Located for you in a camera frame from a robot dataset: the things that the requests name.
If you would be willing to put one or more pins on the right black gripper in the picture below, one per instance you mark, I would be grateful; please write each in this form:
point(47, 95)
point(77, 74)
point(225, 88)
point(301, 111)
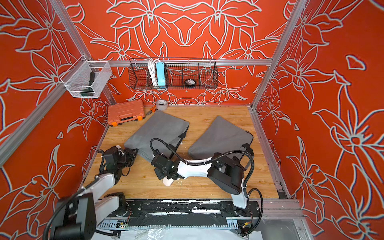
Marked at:
point(160, 173)

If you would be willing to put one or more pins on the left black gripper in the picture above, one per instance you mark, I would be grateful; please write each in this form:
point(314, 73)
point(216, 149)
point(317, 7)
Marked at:
point(130, 156)

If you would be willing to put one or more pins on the grey laptop bag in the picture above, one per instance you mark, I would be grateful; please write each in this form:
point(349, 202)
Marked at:
point(170, 129)
point(221, 137)

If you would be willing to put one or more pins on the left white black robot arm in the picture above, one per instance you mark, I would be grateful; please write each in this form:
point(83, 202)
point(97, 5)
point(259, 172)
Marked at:
point(77, 217)

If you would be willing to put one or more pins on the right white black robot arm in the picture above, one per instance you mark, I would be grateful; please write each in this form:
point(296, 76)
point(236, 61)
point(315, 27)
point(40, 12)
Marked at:
point(230, 171)

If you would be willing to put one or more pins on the pink computer mouse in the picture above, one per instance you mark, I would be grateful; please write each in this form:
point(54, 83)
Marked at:
point(168, 182)

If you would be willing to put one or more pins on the orange tool case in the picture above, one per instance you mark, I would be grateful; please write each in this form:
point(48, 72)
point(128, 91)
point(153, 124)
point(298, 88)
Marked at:
point(126, 112)

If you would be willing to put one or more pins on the clear tape roll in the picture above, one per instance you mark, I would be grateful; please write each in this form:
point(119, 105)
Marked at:
point(161, 105)

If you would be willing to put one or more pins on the dark green flashlight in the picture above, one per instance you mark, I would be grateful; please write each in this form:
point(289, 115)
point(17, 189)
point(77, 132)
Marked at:
point(88, 91)

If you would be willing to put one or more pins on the black round tape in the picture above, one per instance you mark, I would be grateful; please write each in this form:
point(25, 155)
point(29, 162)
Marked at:
point(190, 83)

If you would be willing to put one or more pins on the light blue box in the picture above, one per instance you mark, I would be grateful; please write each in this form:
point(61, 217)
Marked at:
point(161, 72)

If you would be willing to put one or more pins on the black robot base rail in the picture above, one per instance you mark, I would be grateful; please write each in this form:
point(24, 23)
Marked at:
point(206, 214)

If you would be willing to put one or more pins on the orange handled pliers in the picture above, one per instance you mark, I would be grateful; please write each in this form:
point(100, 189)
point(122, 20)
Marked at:
point(152, 110)

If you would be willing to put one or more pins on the clear plastic wall bin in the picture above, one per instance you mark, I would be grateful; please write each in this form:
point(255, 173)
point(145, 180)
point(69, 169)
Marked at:
point(76, 78)

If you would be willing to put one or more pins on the black wire wall basket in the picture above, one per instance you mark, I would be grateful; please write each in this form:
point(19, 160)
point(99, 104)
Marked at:
point(143, 73)

